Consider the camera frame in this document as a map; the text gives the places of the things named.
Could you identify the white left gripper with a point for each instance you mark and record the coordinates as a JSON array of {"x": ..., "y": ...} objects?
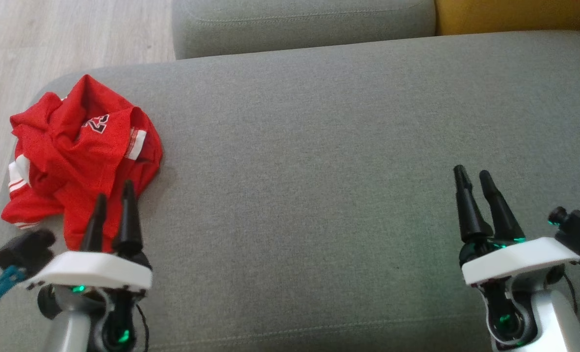
[{"x": 94, "y": 271}]

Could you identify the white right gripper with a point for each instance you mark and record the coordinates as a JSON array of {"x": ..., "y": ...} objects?
[{"x": 514, "y": 259}]

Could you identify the red shorts white trim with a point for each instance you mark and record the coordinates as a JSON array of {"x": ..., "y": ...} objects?
[{"x": 94, "y": 190}]

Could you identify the red white basketball jersey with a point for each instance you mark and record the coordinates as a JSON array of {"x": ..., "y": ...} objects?
[{"x": 65, "y": 132}]

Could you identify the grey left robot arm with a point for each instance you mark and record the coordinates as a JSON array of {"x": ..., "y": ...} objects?
[{"x": 70, "y": 327}]

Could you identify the large grey sofa seat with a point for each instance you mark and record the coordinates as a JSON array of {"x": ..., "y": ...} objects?
[{"x": 294, "y": 171}]

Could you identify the yellow sofa backrest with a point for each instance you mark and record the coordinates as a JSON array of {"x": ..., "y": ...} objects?
[{"x": 514, "y": 14}]

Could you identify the grey sofa back cushion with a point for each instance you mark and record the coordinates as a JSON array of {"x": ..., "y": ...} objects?
[{"x": 294, "y": 24}]

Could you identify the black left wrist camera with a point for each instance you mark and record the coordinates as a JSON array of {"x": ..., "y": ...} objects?
[{"x": 23, "y": 249}]

